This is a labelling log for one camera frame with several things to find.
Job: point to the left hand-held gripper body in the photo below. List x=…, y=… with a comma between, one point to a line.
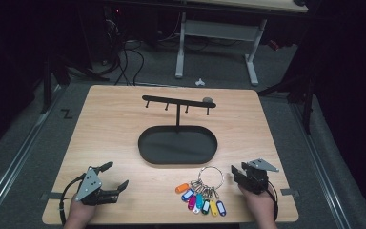
x=89, y=185

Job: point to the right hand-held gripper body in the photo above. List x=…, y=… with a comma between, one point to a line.
x=256, y=178

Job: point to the black key rack with tray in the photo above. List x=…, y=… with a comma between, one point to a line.
x=178, y=147

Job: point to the person's left hand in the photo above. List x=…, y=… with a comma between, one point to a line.
x=79, y=213

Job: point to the grey tape strip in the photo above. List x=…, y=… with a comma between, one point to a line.
x=52, y=196
x=289, y=192

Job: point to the small grey lump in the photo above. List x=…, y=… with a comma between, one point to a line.
x=207, y=99

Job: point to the black metal stand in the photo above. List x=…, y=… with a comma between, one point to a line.
x=307, y=108

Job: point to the small white floor object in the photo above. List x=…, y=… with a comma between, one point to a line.
x=199, y=82

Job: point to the small red object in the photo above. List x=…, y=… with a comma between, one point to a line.
x=273, y=45

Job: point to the desk with white metal legs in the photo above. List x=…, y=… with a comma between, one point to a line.
x=222, y=30

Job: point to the metal floor rail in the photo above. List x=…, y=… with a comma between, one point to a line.
x=322, y=171
x=16, y=162

